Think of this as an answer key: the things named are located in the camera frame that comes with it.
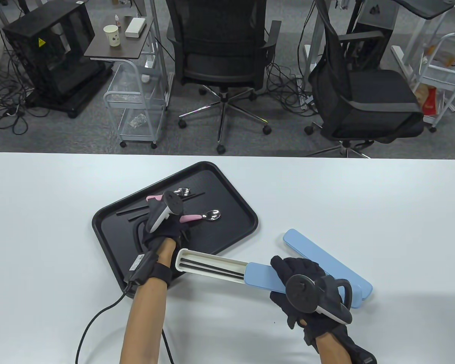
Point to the person's right hand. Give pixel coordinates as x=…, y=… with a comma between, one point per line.
x=299, y=265

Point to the person's left hand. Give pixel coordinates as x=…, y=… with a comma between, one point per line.
x=174, y=231

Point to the black round hand controller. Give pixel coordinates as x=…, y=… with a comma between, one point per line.
x=159, y=218
x=302, y=294

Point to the blue lidded lunch box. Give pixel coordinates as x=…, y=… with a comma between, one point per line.
x=307, y=246
x=261, y=275

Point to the person's left forearm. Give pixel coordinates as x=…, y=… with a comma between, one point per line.
x=144, y=322

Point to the person's right forearm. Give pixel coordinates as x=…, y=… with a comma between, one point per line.
x=333, y=354

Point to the black wrist sensor module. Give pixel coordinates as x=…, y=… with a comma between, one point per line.
x=140, y=267
x=364, y=356

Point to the black plastic tray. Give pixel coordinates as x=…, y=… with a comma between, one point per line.
x=231, y=204

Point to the clear plastic bag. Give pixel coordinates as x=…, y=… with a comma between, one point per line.
x=137, y=121

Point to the black mesh office chair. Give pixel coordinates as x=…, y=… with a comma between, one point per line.
x=223, y=64
x=375, y=94

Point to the white power strip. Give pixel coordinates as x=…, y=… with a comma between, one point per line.
x=300, y=85

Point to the brown side table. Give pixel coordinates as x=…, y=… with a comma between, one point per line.
x=110, y=51

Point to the white paper cup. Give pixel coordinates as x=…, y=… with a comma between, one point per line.
x=112, y=36

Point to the white rectangular box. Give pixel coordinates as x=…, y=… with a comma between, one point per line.
x=135, y=27

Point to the red and orange bag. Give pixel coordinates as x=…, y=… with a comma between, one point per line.
x=429, y=102

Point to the black computer case on cart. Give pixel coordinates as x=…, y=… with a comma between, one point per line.
x=57, y=57

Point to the small dropper bottle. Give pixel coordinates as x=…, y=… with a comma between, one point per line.
x=117, y=22

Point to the black computer tower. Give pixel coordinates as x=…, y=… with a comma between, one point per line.
x=379, y=49

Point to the dark grey desk top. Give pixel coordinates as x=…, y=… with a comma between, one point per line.
x=428, y=9

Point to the white desk leg frame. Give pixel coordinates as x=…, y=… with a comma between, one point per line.
x=156, y=34
x=314, y=57
x=400, y=57

